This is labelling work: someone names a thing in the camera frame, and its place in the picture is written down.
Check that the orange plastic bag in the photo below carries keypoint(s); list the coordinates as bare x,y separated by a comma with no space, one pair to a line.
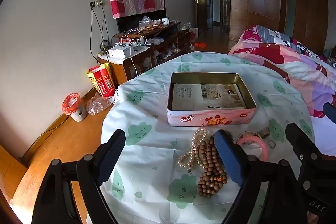
200,45

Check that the printed paper leaflet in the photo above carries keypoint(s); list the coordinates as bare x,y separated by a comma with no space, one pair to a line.
194,98

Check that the white bed sheet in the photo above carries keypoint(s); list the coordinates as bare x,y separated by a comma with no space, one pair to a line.
324,134

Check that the pink bangle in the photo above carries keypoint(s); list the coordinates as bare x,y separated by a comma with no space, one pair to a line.
263,148

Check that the clear bag of snacks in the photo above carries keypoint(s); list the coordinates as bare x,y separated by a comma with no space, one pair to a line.
145,23

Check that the wall power outlet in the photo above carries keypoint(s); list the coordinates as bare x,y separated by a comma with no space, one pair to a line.
96,3

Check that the green cloud print tablecloth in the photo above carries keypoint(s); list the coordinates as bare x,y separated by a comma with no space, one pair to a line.
147,113

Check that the bin with red liner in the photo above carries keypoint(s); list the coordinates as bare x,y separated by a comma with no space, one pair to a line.
73,108

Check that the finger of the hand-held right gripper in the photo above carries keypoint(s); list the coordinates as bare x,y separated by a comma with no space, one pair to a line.
302,141
330,111

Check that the white cardboard box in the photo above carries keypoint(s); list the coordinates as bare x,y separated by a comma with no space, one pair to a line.
120,52

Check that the patchwork quilt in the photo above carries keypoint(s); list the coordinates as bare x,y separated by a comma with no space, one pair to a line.
294,64

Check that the white mug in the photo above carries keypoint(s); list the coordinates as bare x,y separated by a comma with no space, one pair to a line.
165,21

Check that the wooden television cabinet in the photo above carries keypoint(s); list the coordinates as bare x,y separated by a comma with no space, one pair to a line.
120,69

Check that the red patchwork cover cloth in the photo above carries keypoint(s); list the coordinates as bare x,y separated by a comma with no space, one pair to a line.
136,1

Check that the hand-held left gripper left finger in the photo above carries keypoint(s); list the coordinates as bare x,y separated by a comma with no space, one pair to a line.
110,158

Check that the wooden wardrobe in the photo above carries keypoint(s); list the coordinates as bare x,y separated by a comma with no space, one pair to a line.
267,3

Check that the thin silver bangle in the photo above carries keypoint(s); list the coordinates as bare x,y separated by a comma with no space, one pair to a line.
263,132

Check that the white and red paper bag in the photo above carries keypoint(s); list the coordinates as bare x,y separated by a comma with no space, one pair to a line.
193,35

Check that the black television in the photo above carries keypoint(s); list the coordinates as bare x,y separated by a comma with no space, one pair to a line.
128,23

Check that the red and yellow bag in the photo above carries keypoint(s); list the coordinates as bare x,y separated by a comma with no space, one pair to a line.
103,82

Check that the pink tin box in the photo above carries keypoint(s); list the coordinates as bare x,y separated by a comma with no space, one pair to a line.
210,119

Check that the clear plastic bag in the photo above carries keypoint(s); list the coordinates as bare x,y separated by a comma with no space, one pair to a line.
97,106

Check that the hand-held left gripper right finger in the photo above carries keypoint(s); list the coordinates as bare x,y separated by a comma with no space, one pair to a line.
228,158

